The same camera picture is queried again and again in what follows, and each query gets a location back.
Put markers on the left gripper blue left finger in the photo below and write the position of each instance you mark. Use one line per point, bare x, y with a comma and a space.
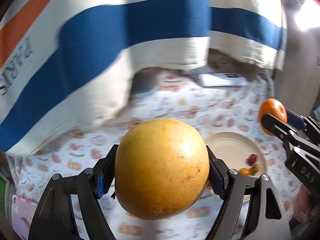
104, 172

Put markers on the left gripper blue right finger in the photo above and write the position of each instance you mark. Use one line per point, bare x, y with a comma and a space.
217, 175

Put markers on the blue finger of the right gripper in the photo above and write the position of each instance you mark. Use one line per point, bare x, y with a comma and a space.
295, 120
280, 129

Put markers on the small orange mandarin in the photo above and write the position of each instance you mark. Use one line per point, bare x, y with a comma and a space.
273, 107

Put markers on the yellow-orange tomato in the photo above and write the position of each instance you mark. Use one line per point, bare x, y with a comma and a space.
245, 171

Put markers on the dark red strawberry fruit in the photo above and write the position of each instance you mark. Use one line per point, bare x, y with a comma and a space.
252, 159

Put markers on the large yellow apple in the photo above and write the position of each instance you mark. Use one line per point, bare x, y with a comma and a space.
161, 169

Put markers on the person's right hand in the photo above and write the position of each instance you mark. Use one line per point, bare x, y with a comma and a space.
304, 205

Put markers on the cream round plate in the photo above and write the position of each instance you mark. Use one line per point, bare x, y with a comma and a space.
234, 149

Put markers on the baby bear print sheet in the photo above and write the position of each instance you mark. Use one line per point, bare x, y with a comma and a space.
209, 110

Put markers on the pink tablet case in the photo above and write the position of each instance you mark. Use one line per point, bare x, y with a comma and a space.
22, 215

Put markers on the large striped Paris pillow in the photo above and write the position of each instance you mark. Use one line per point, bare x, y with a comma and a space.
68, 64

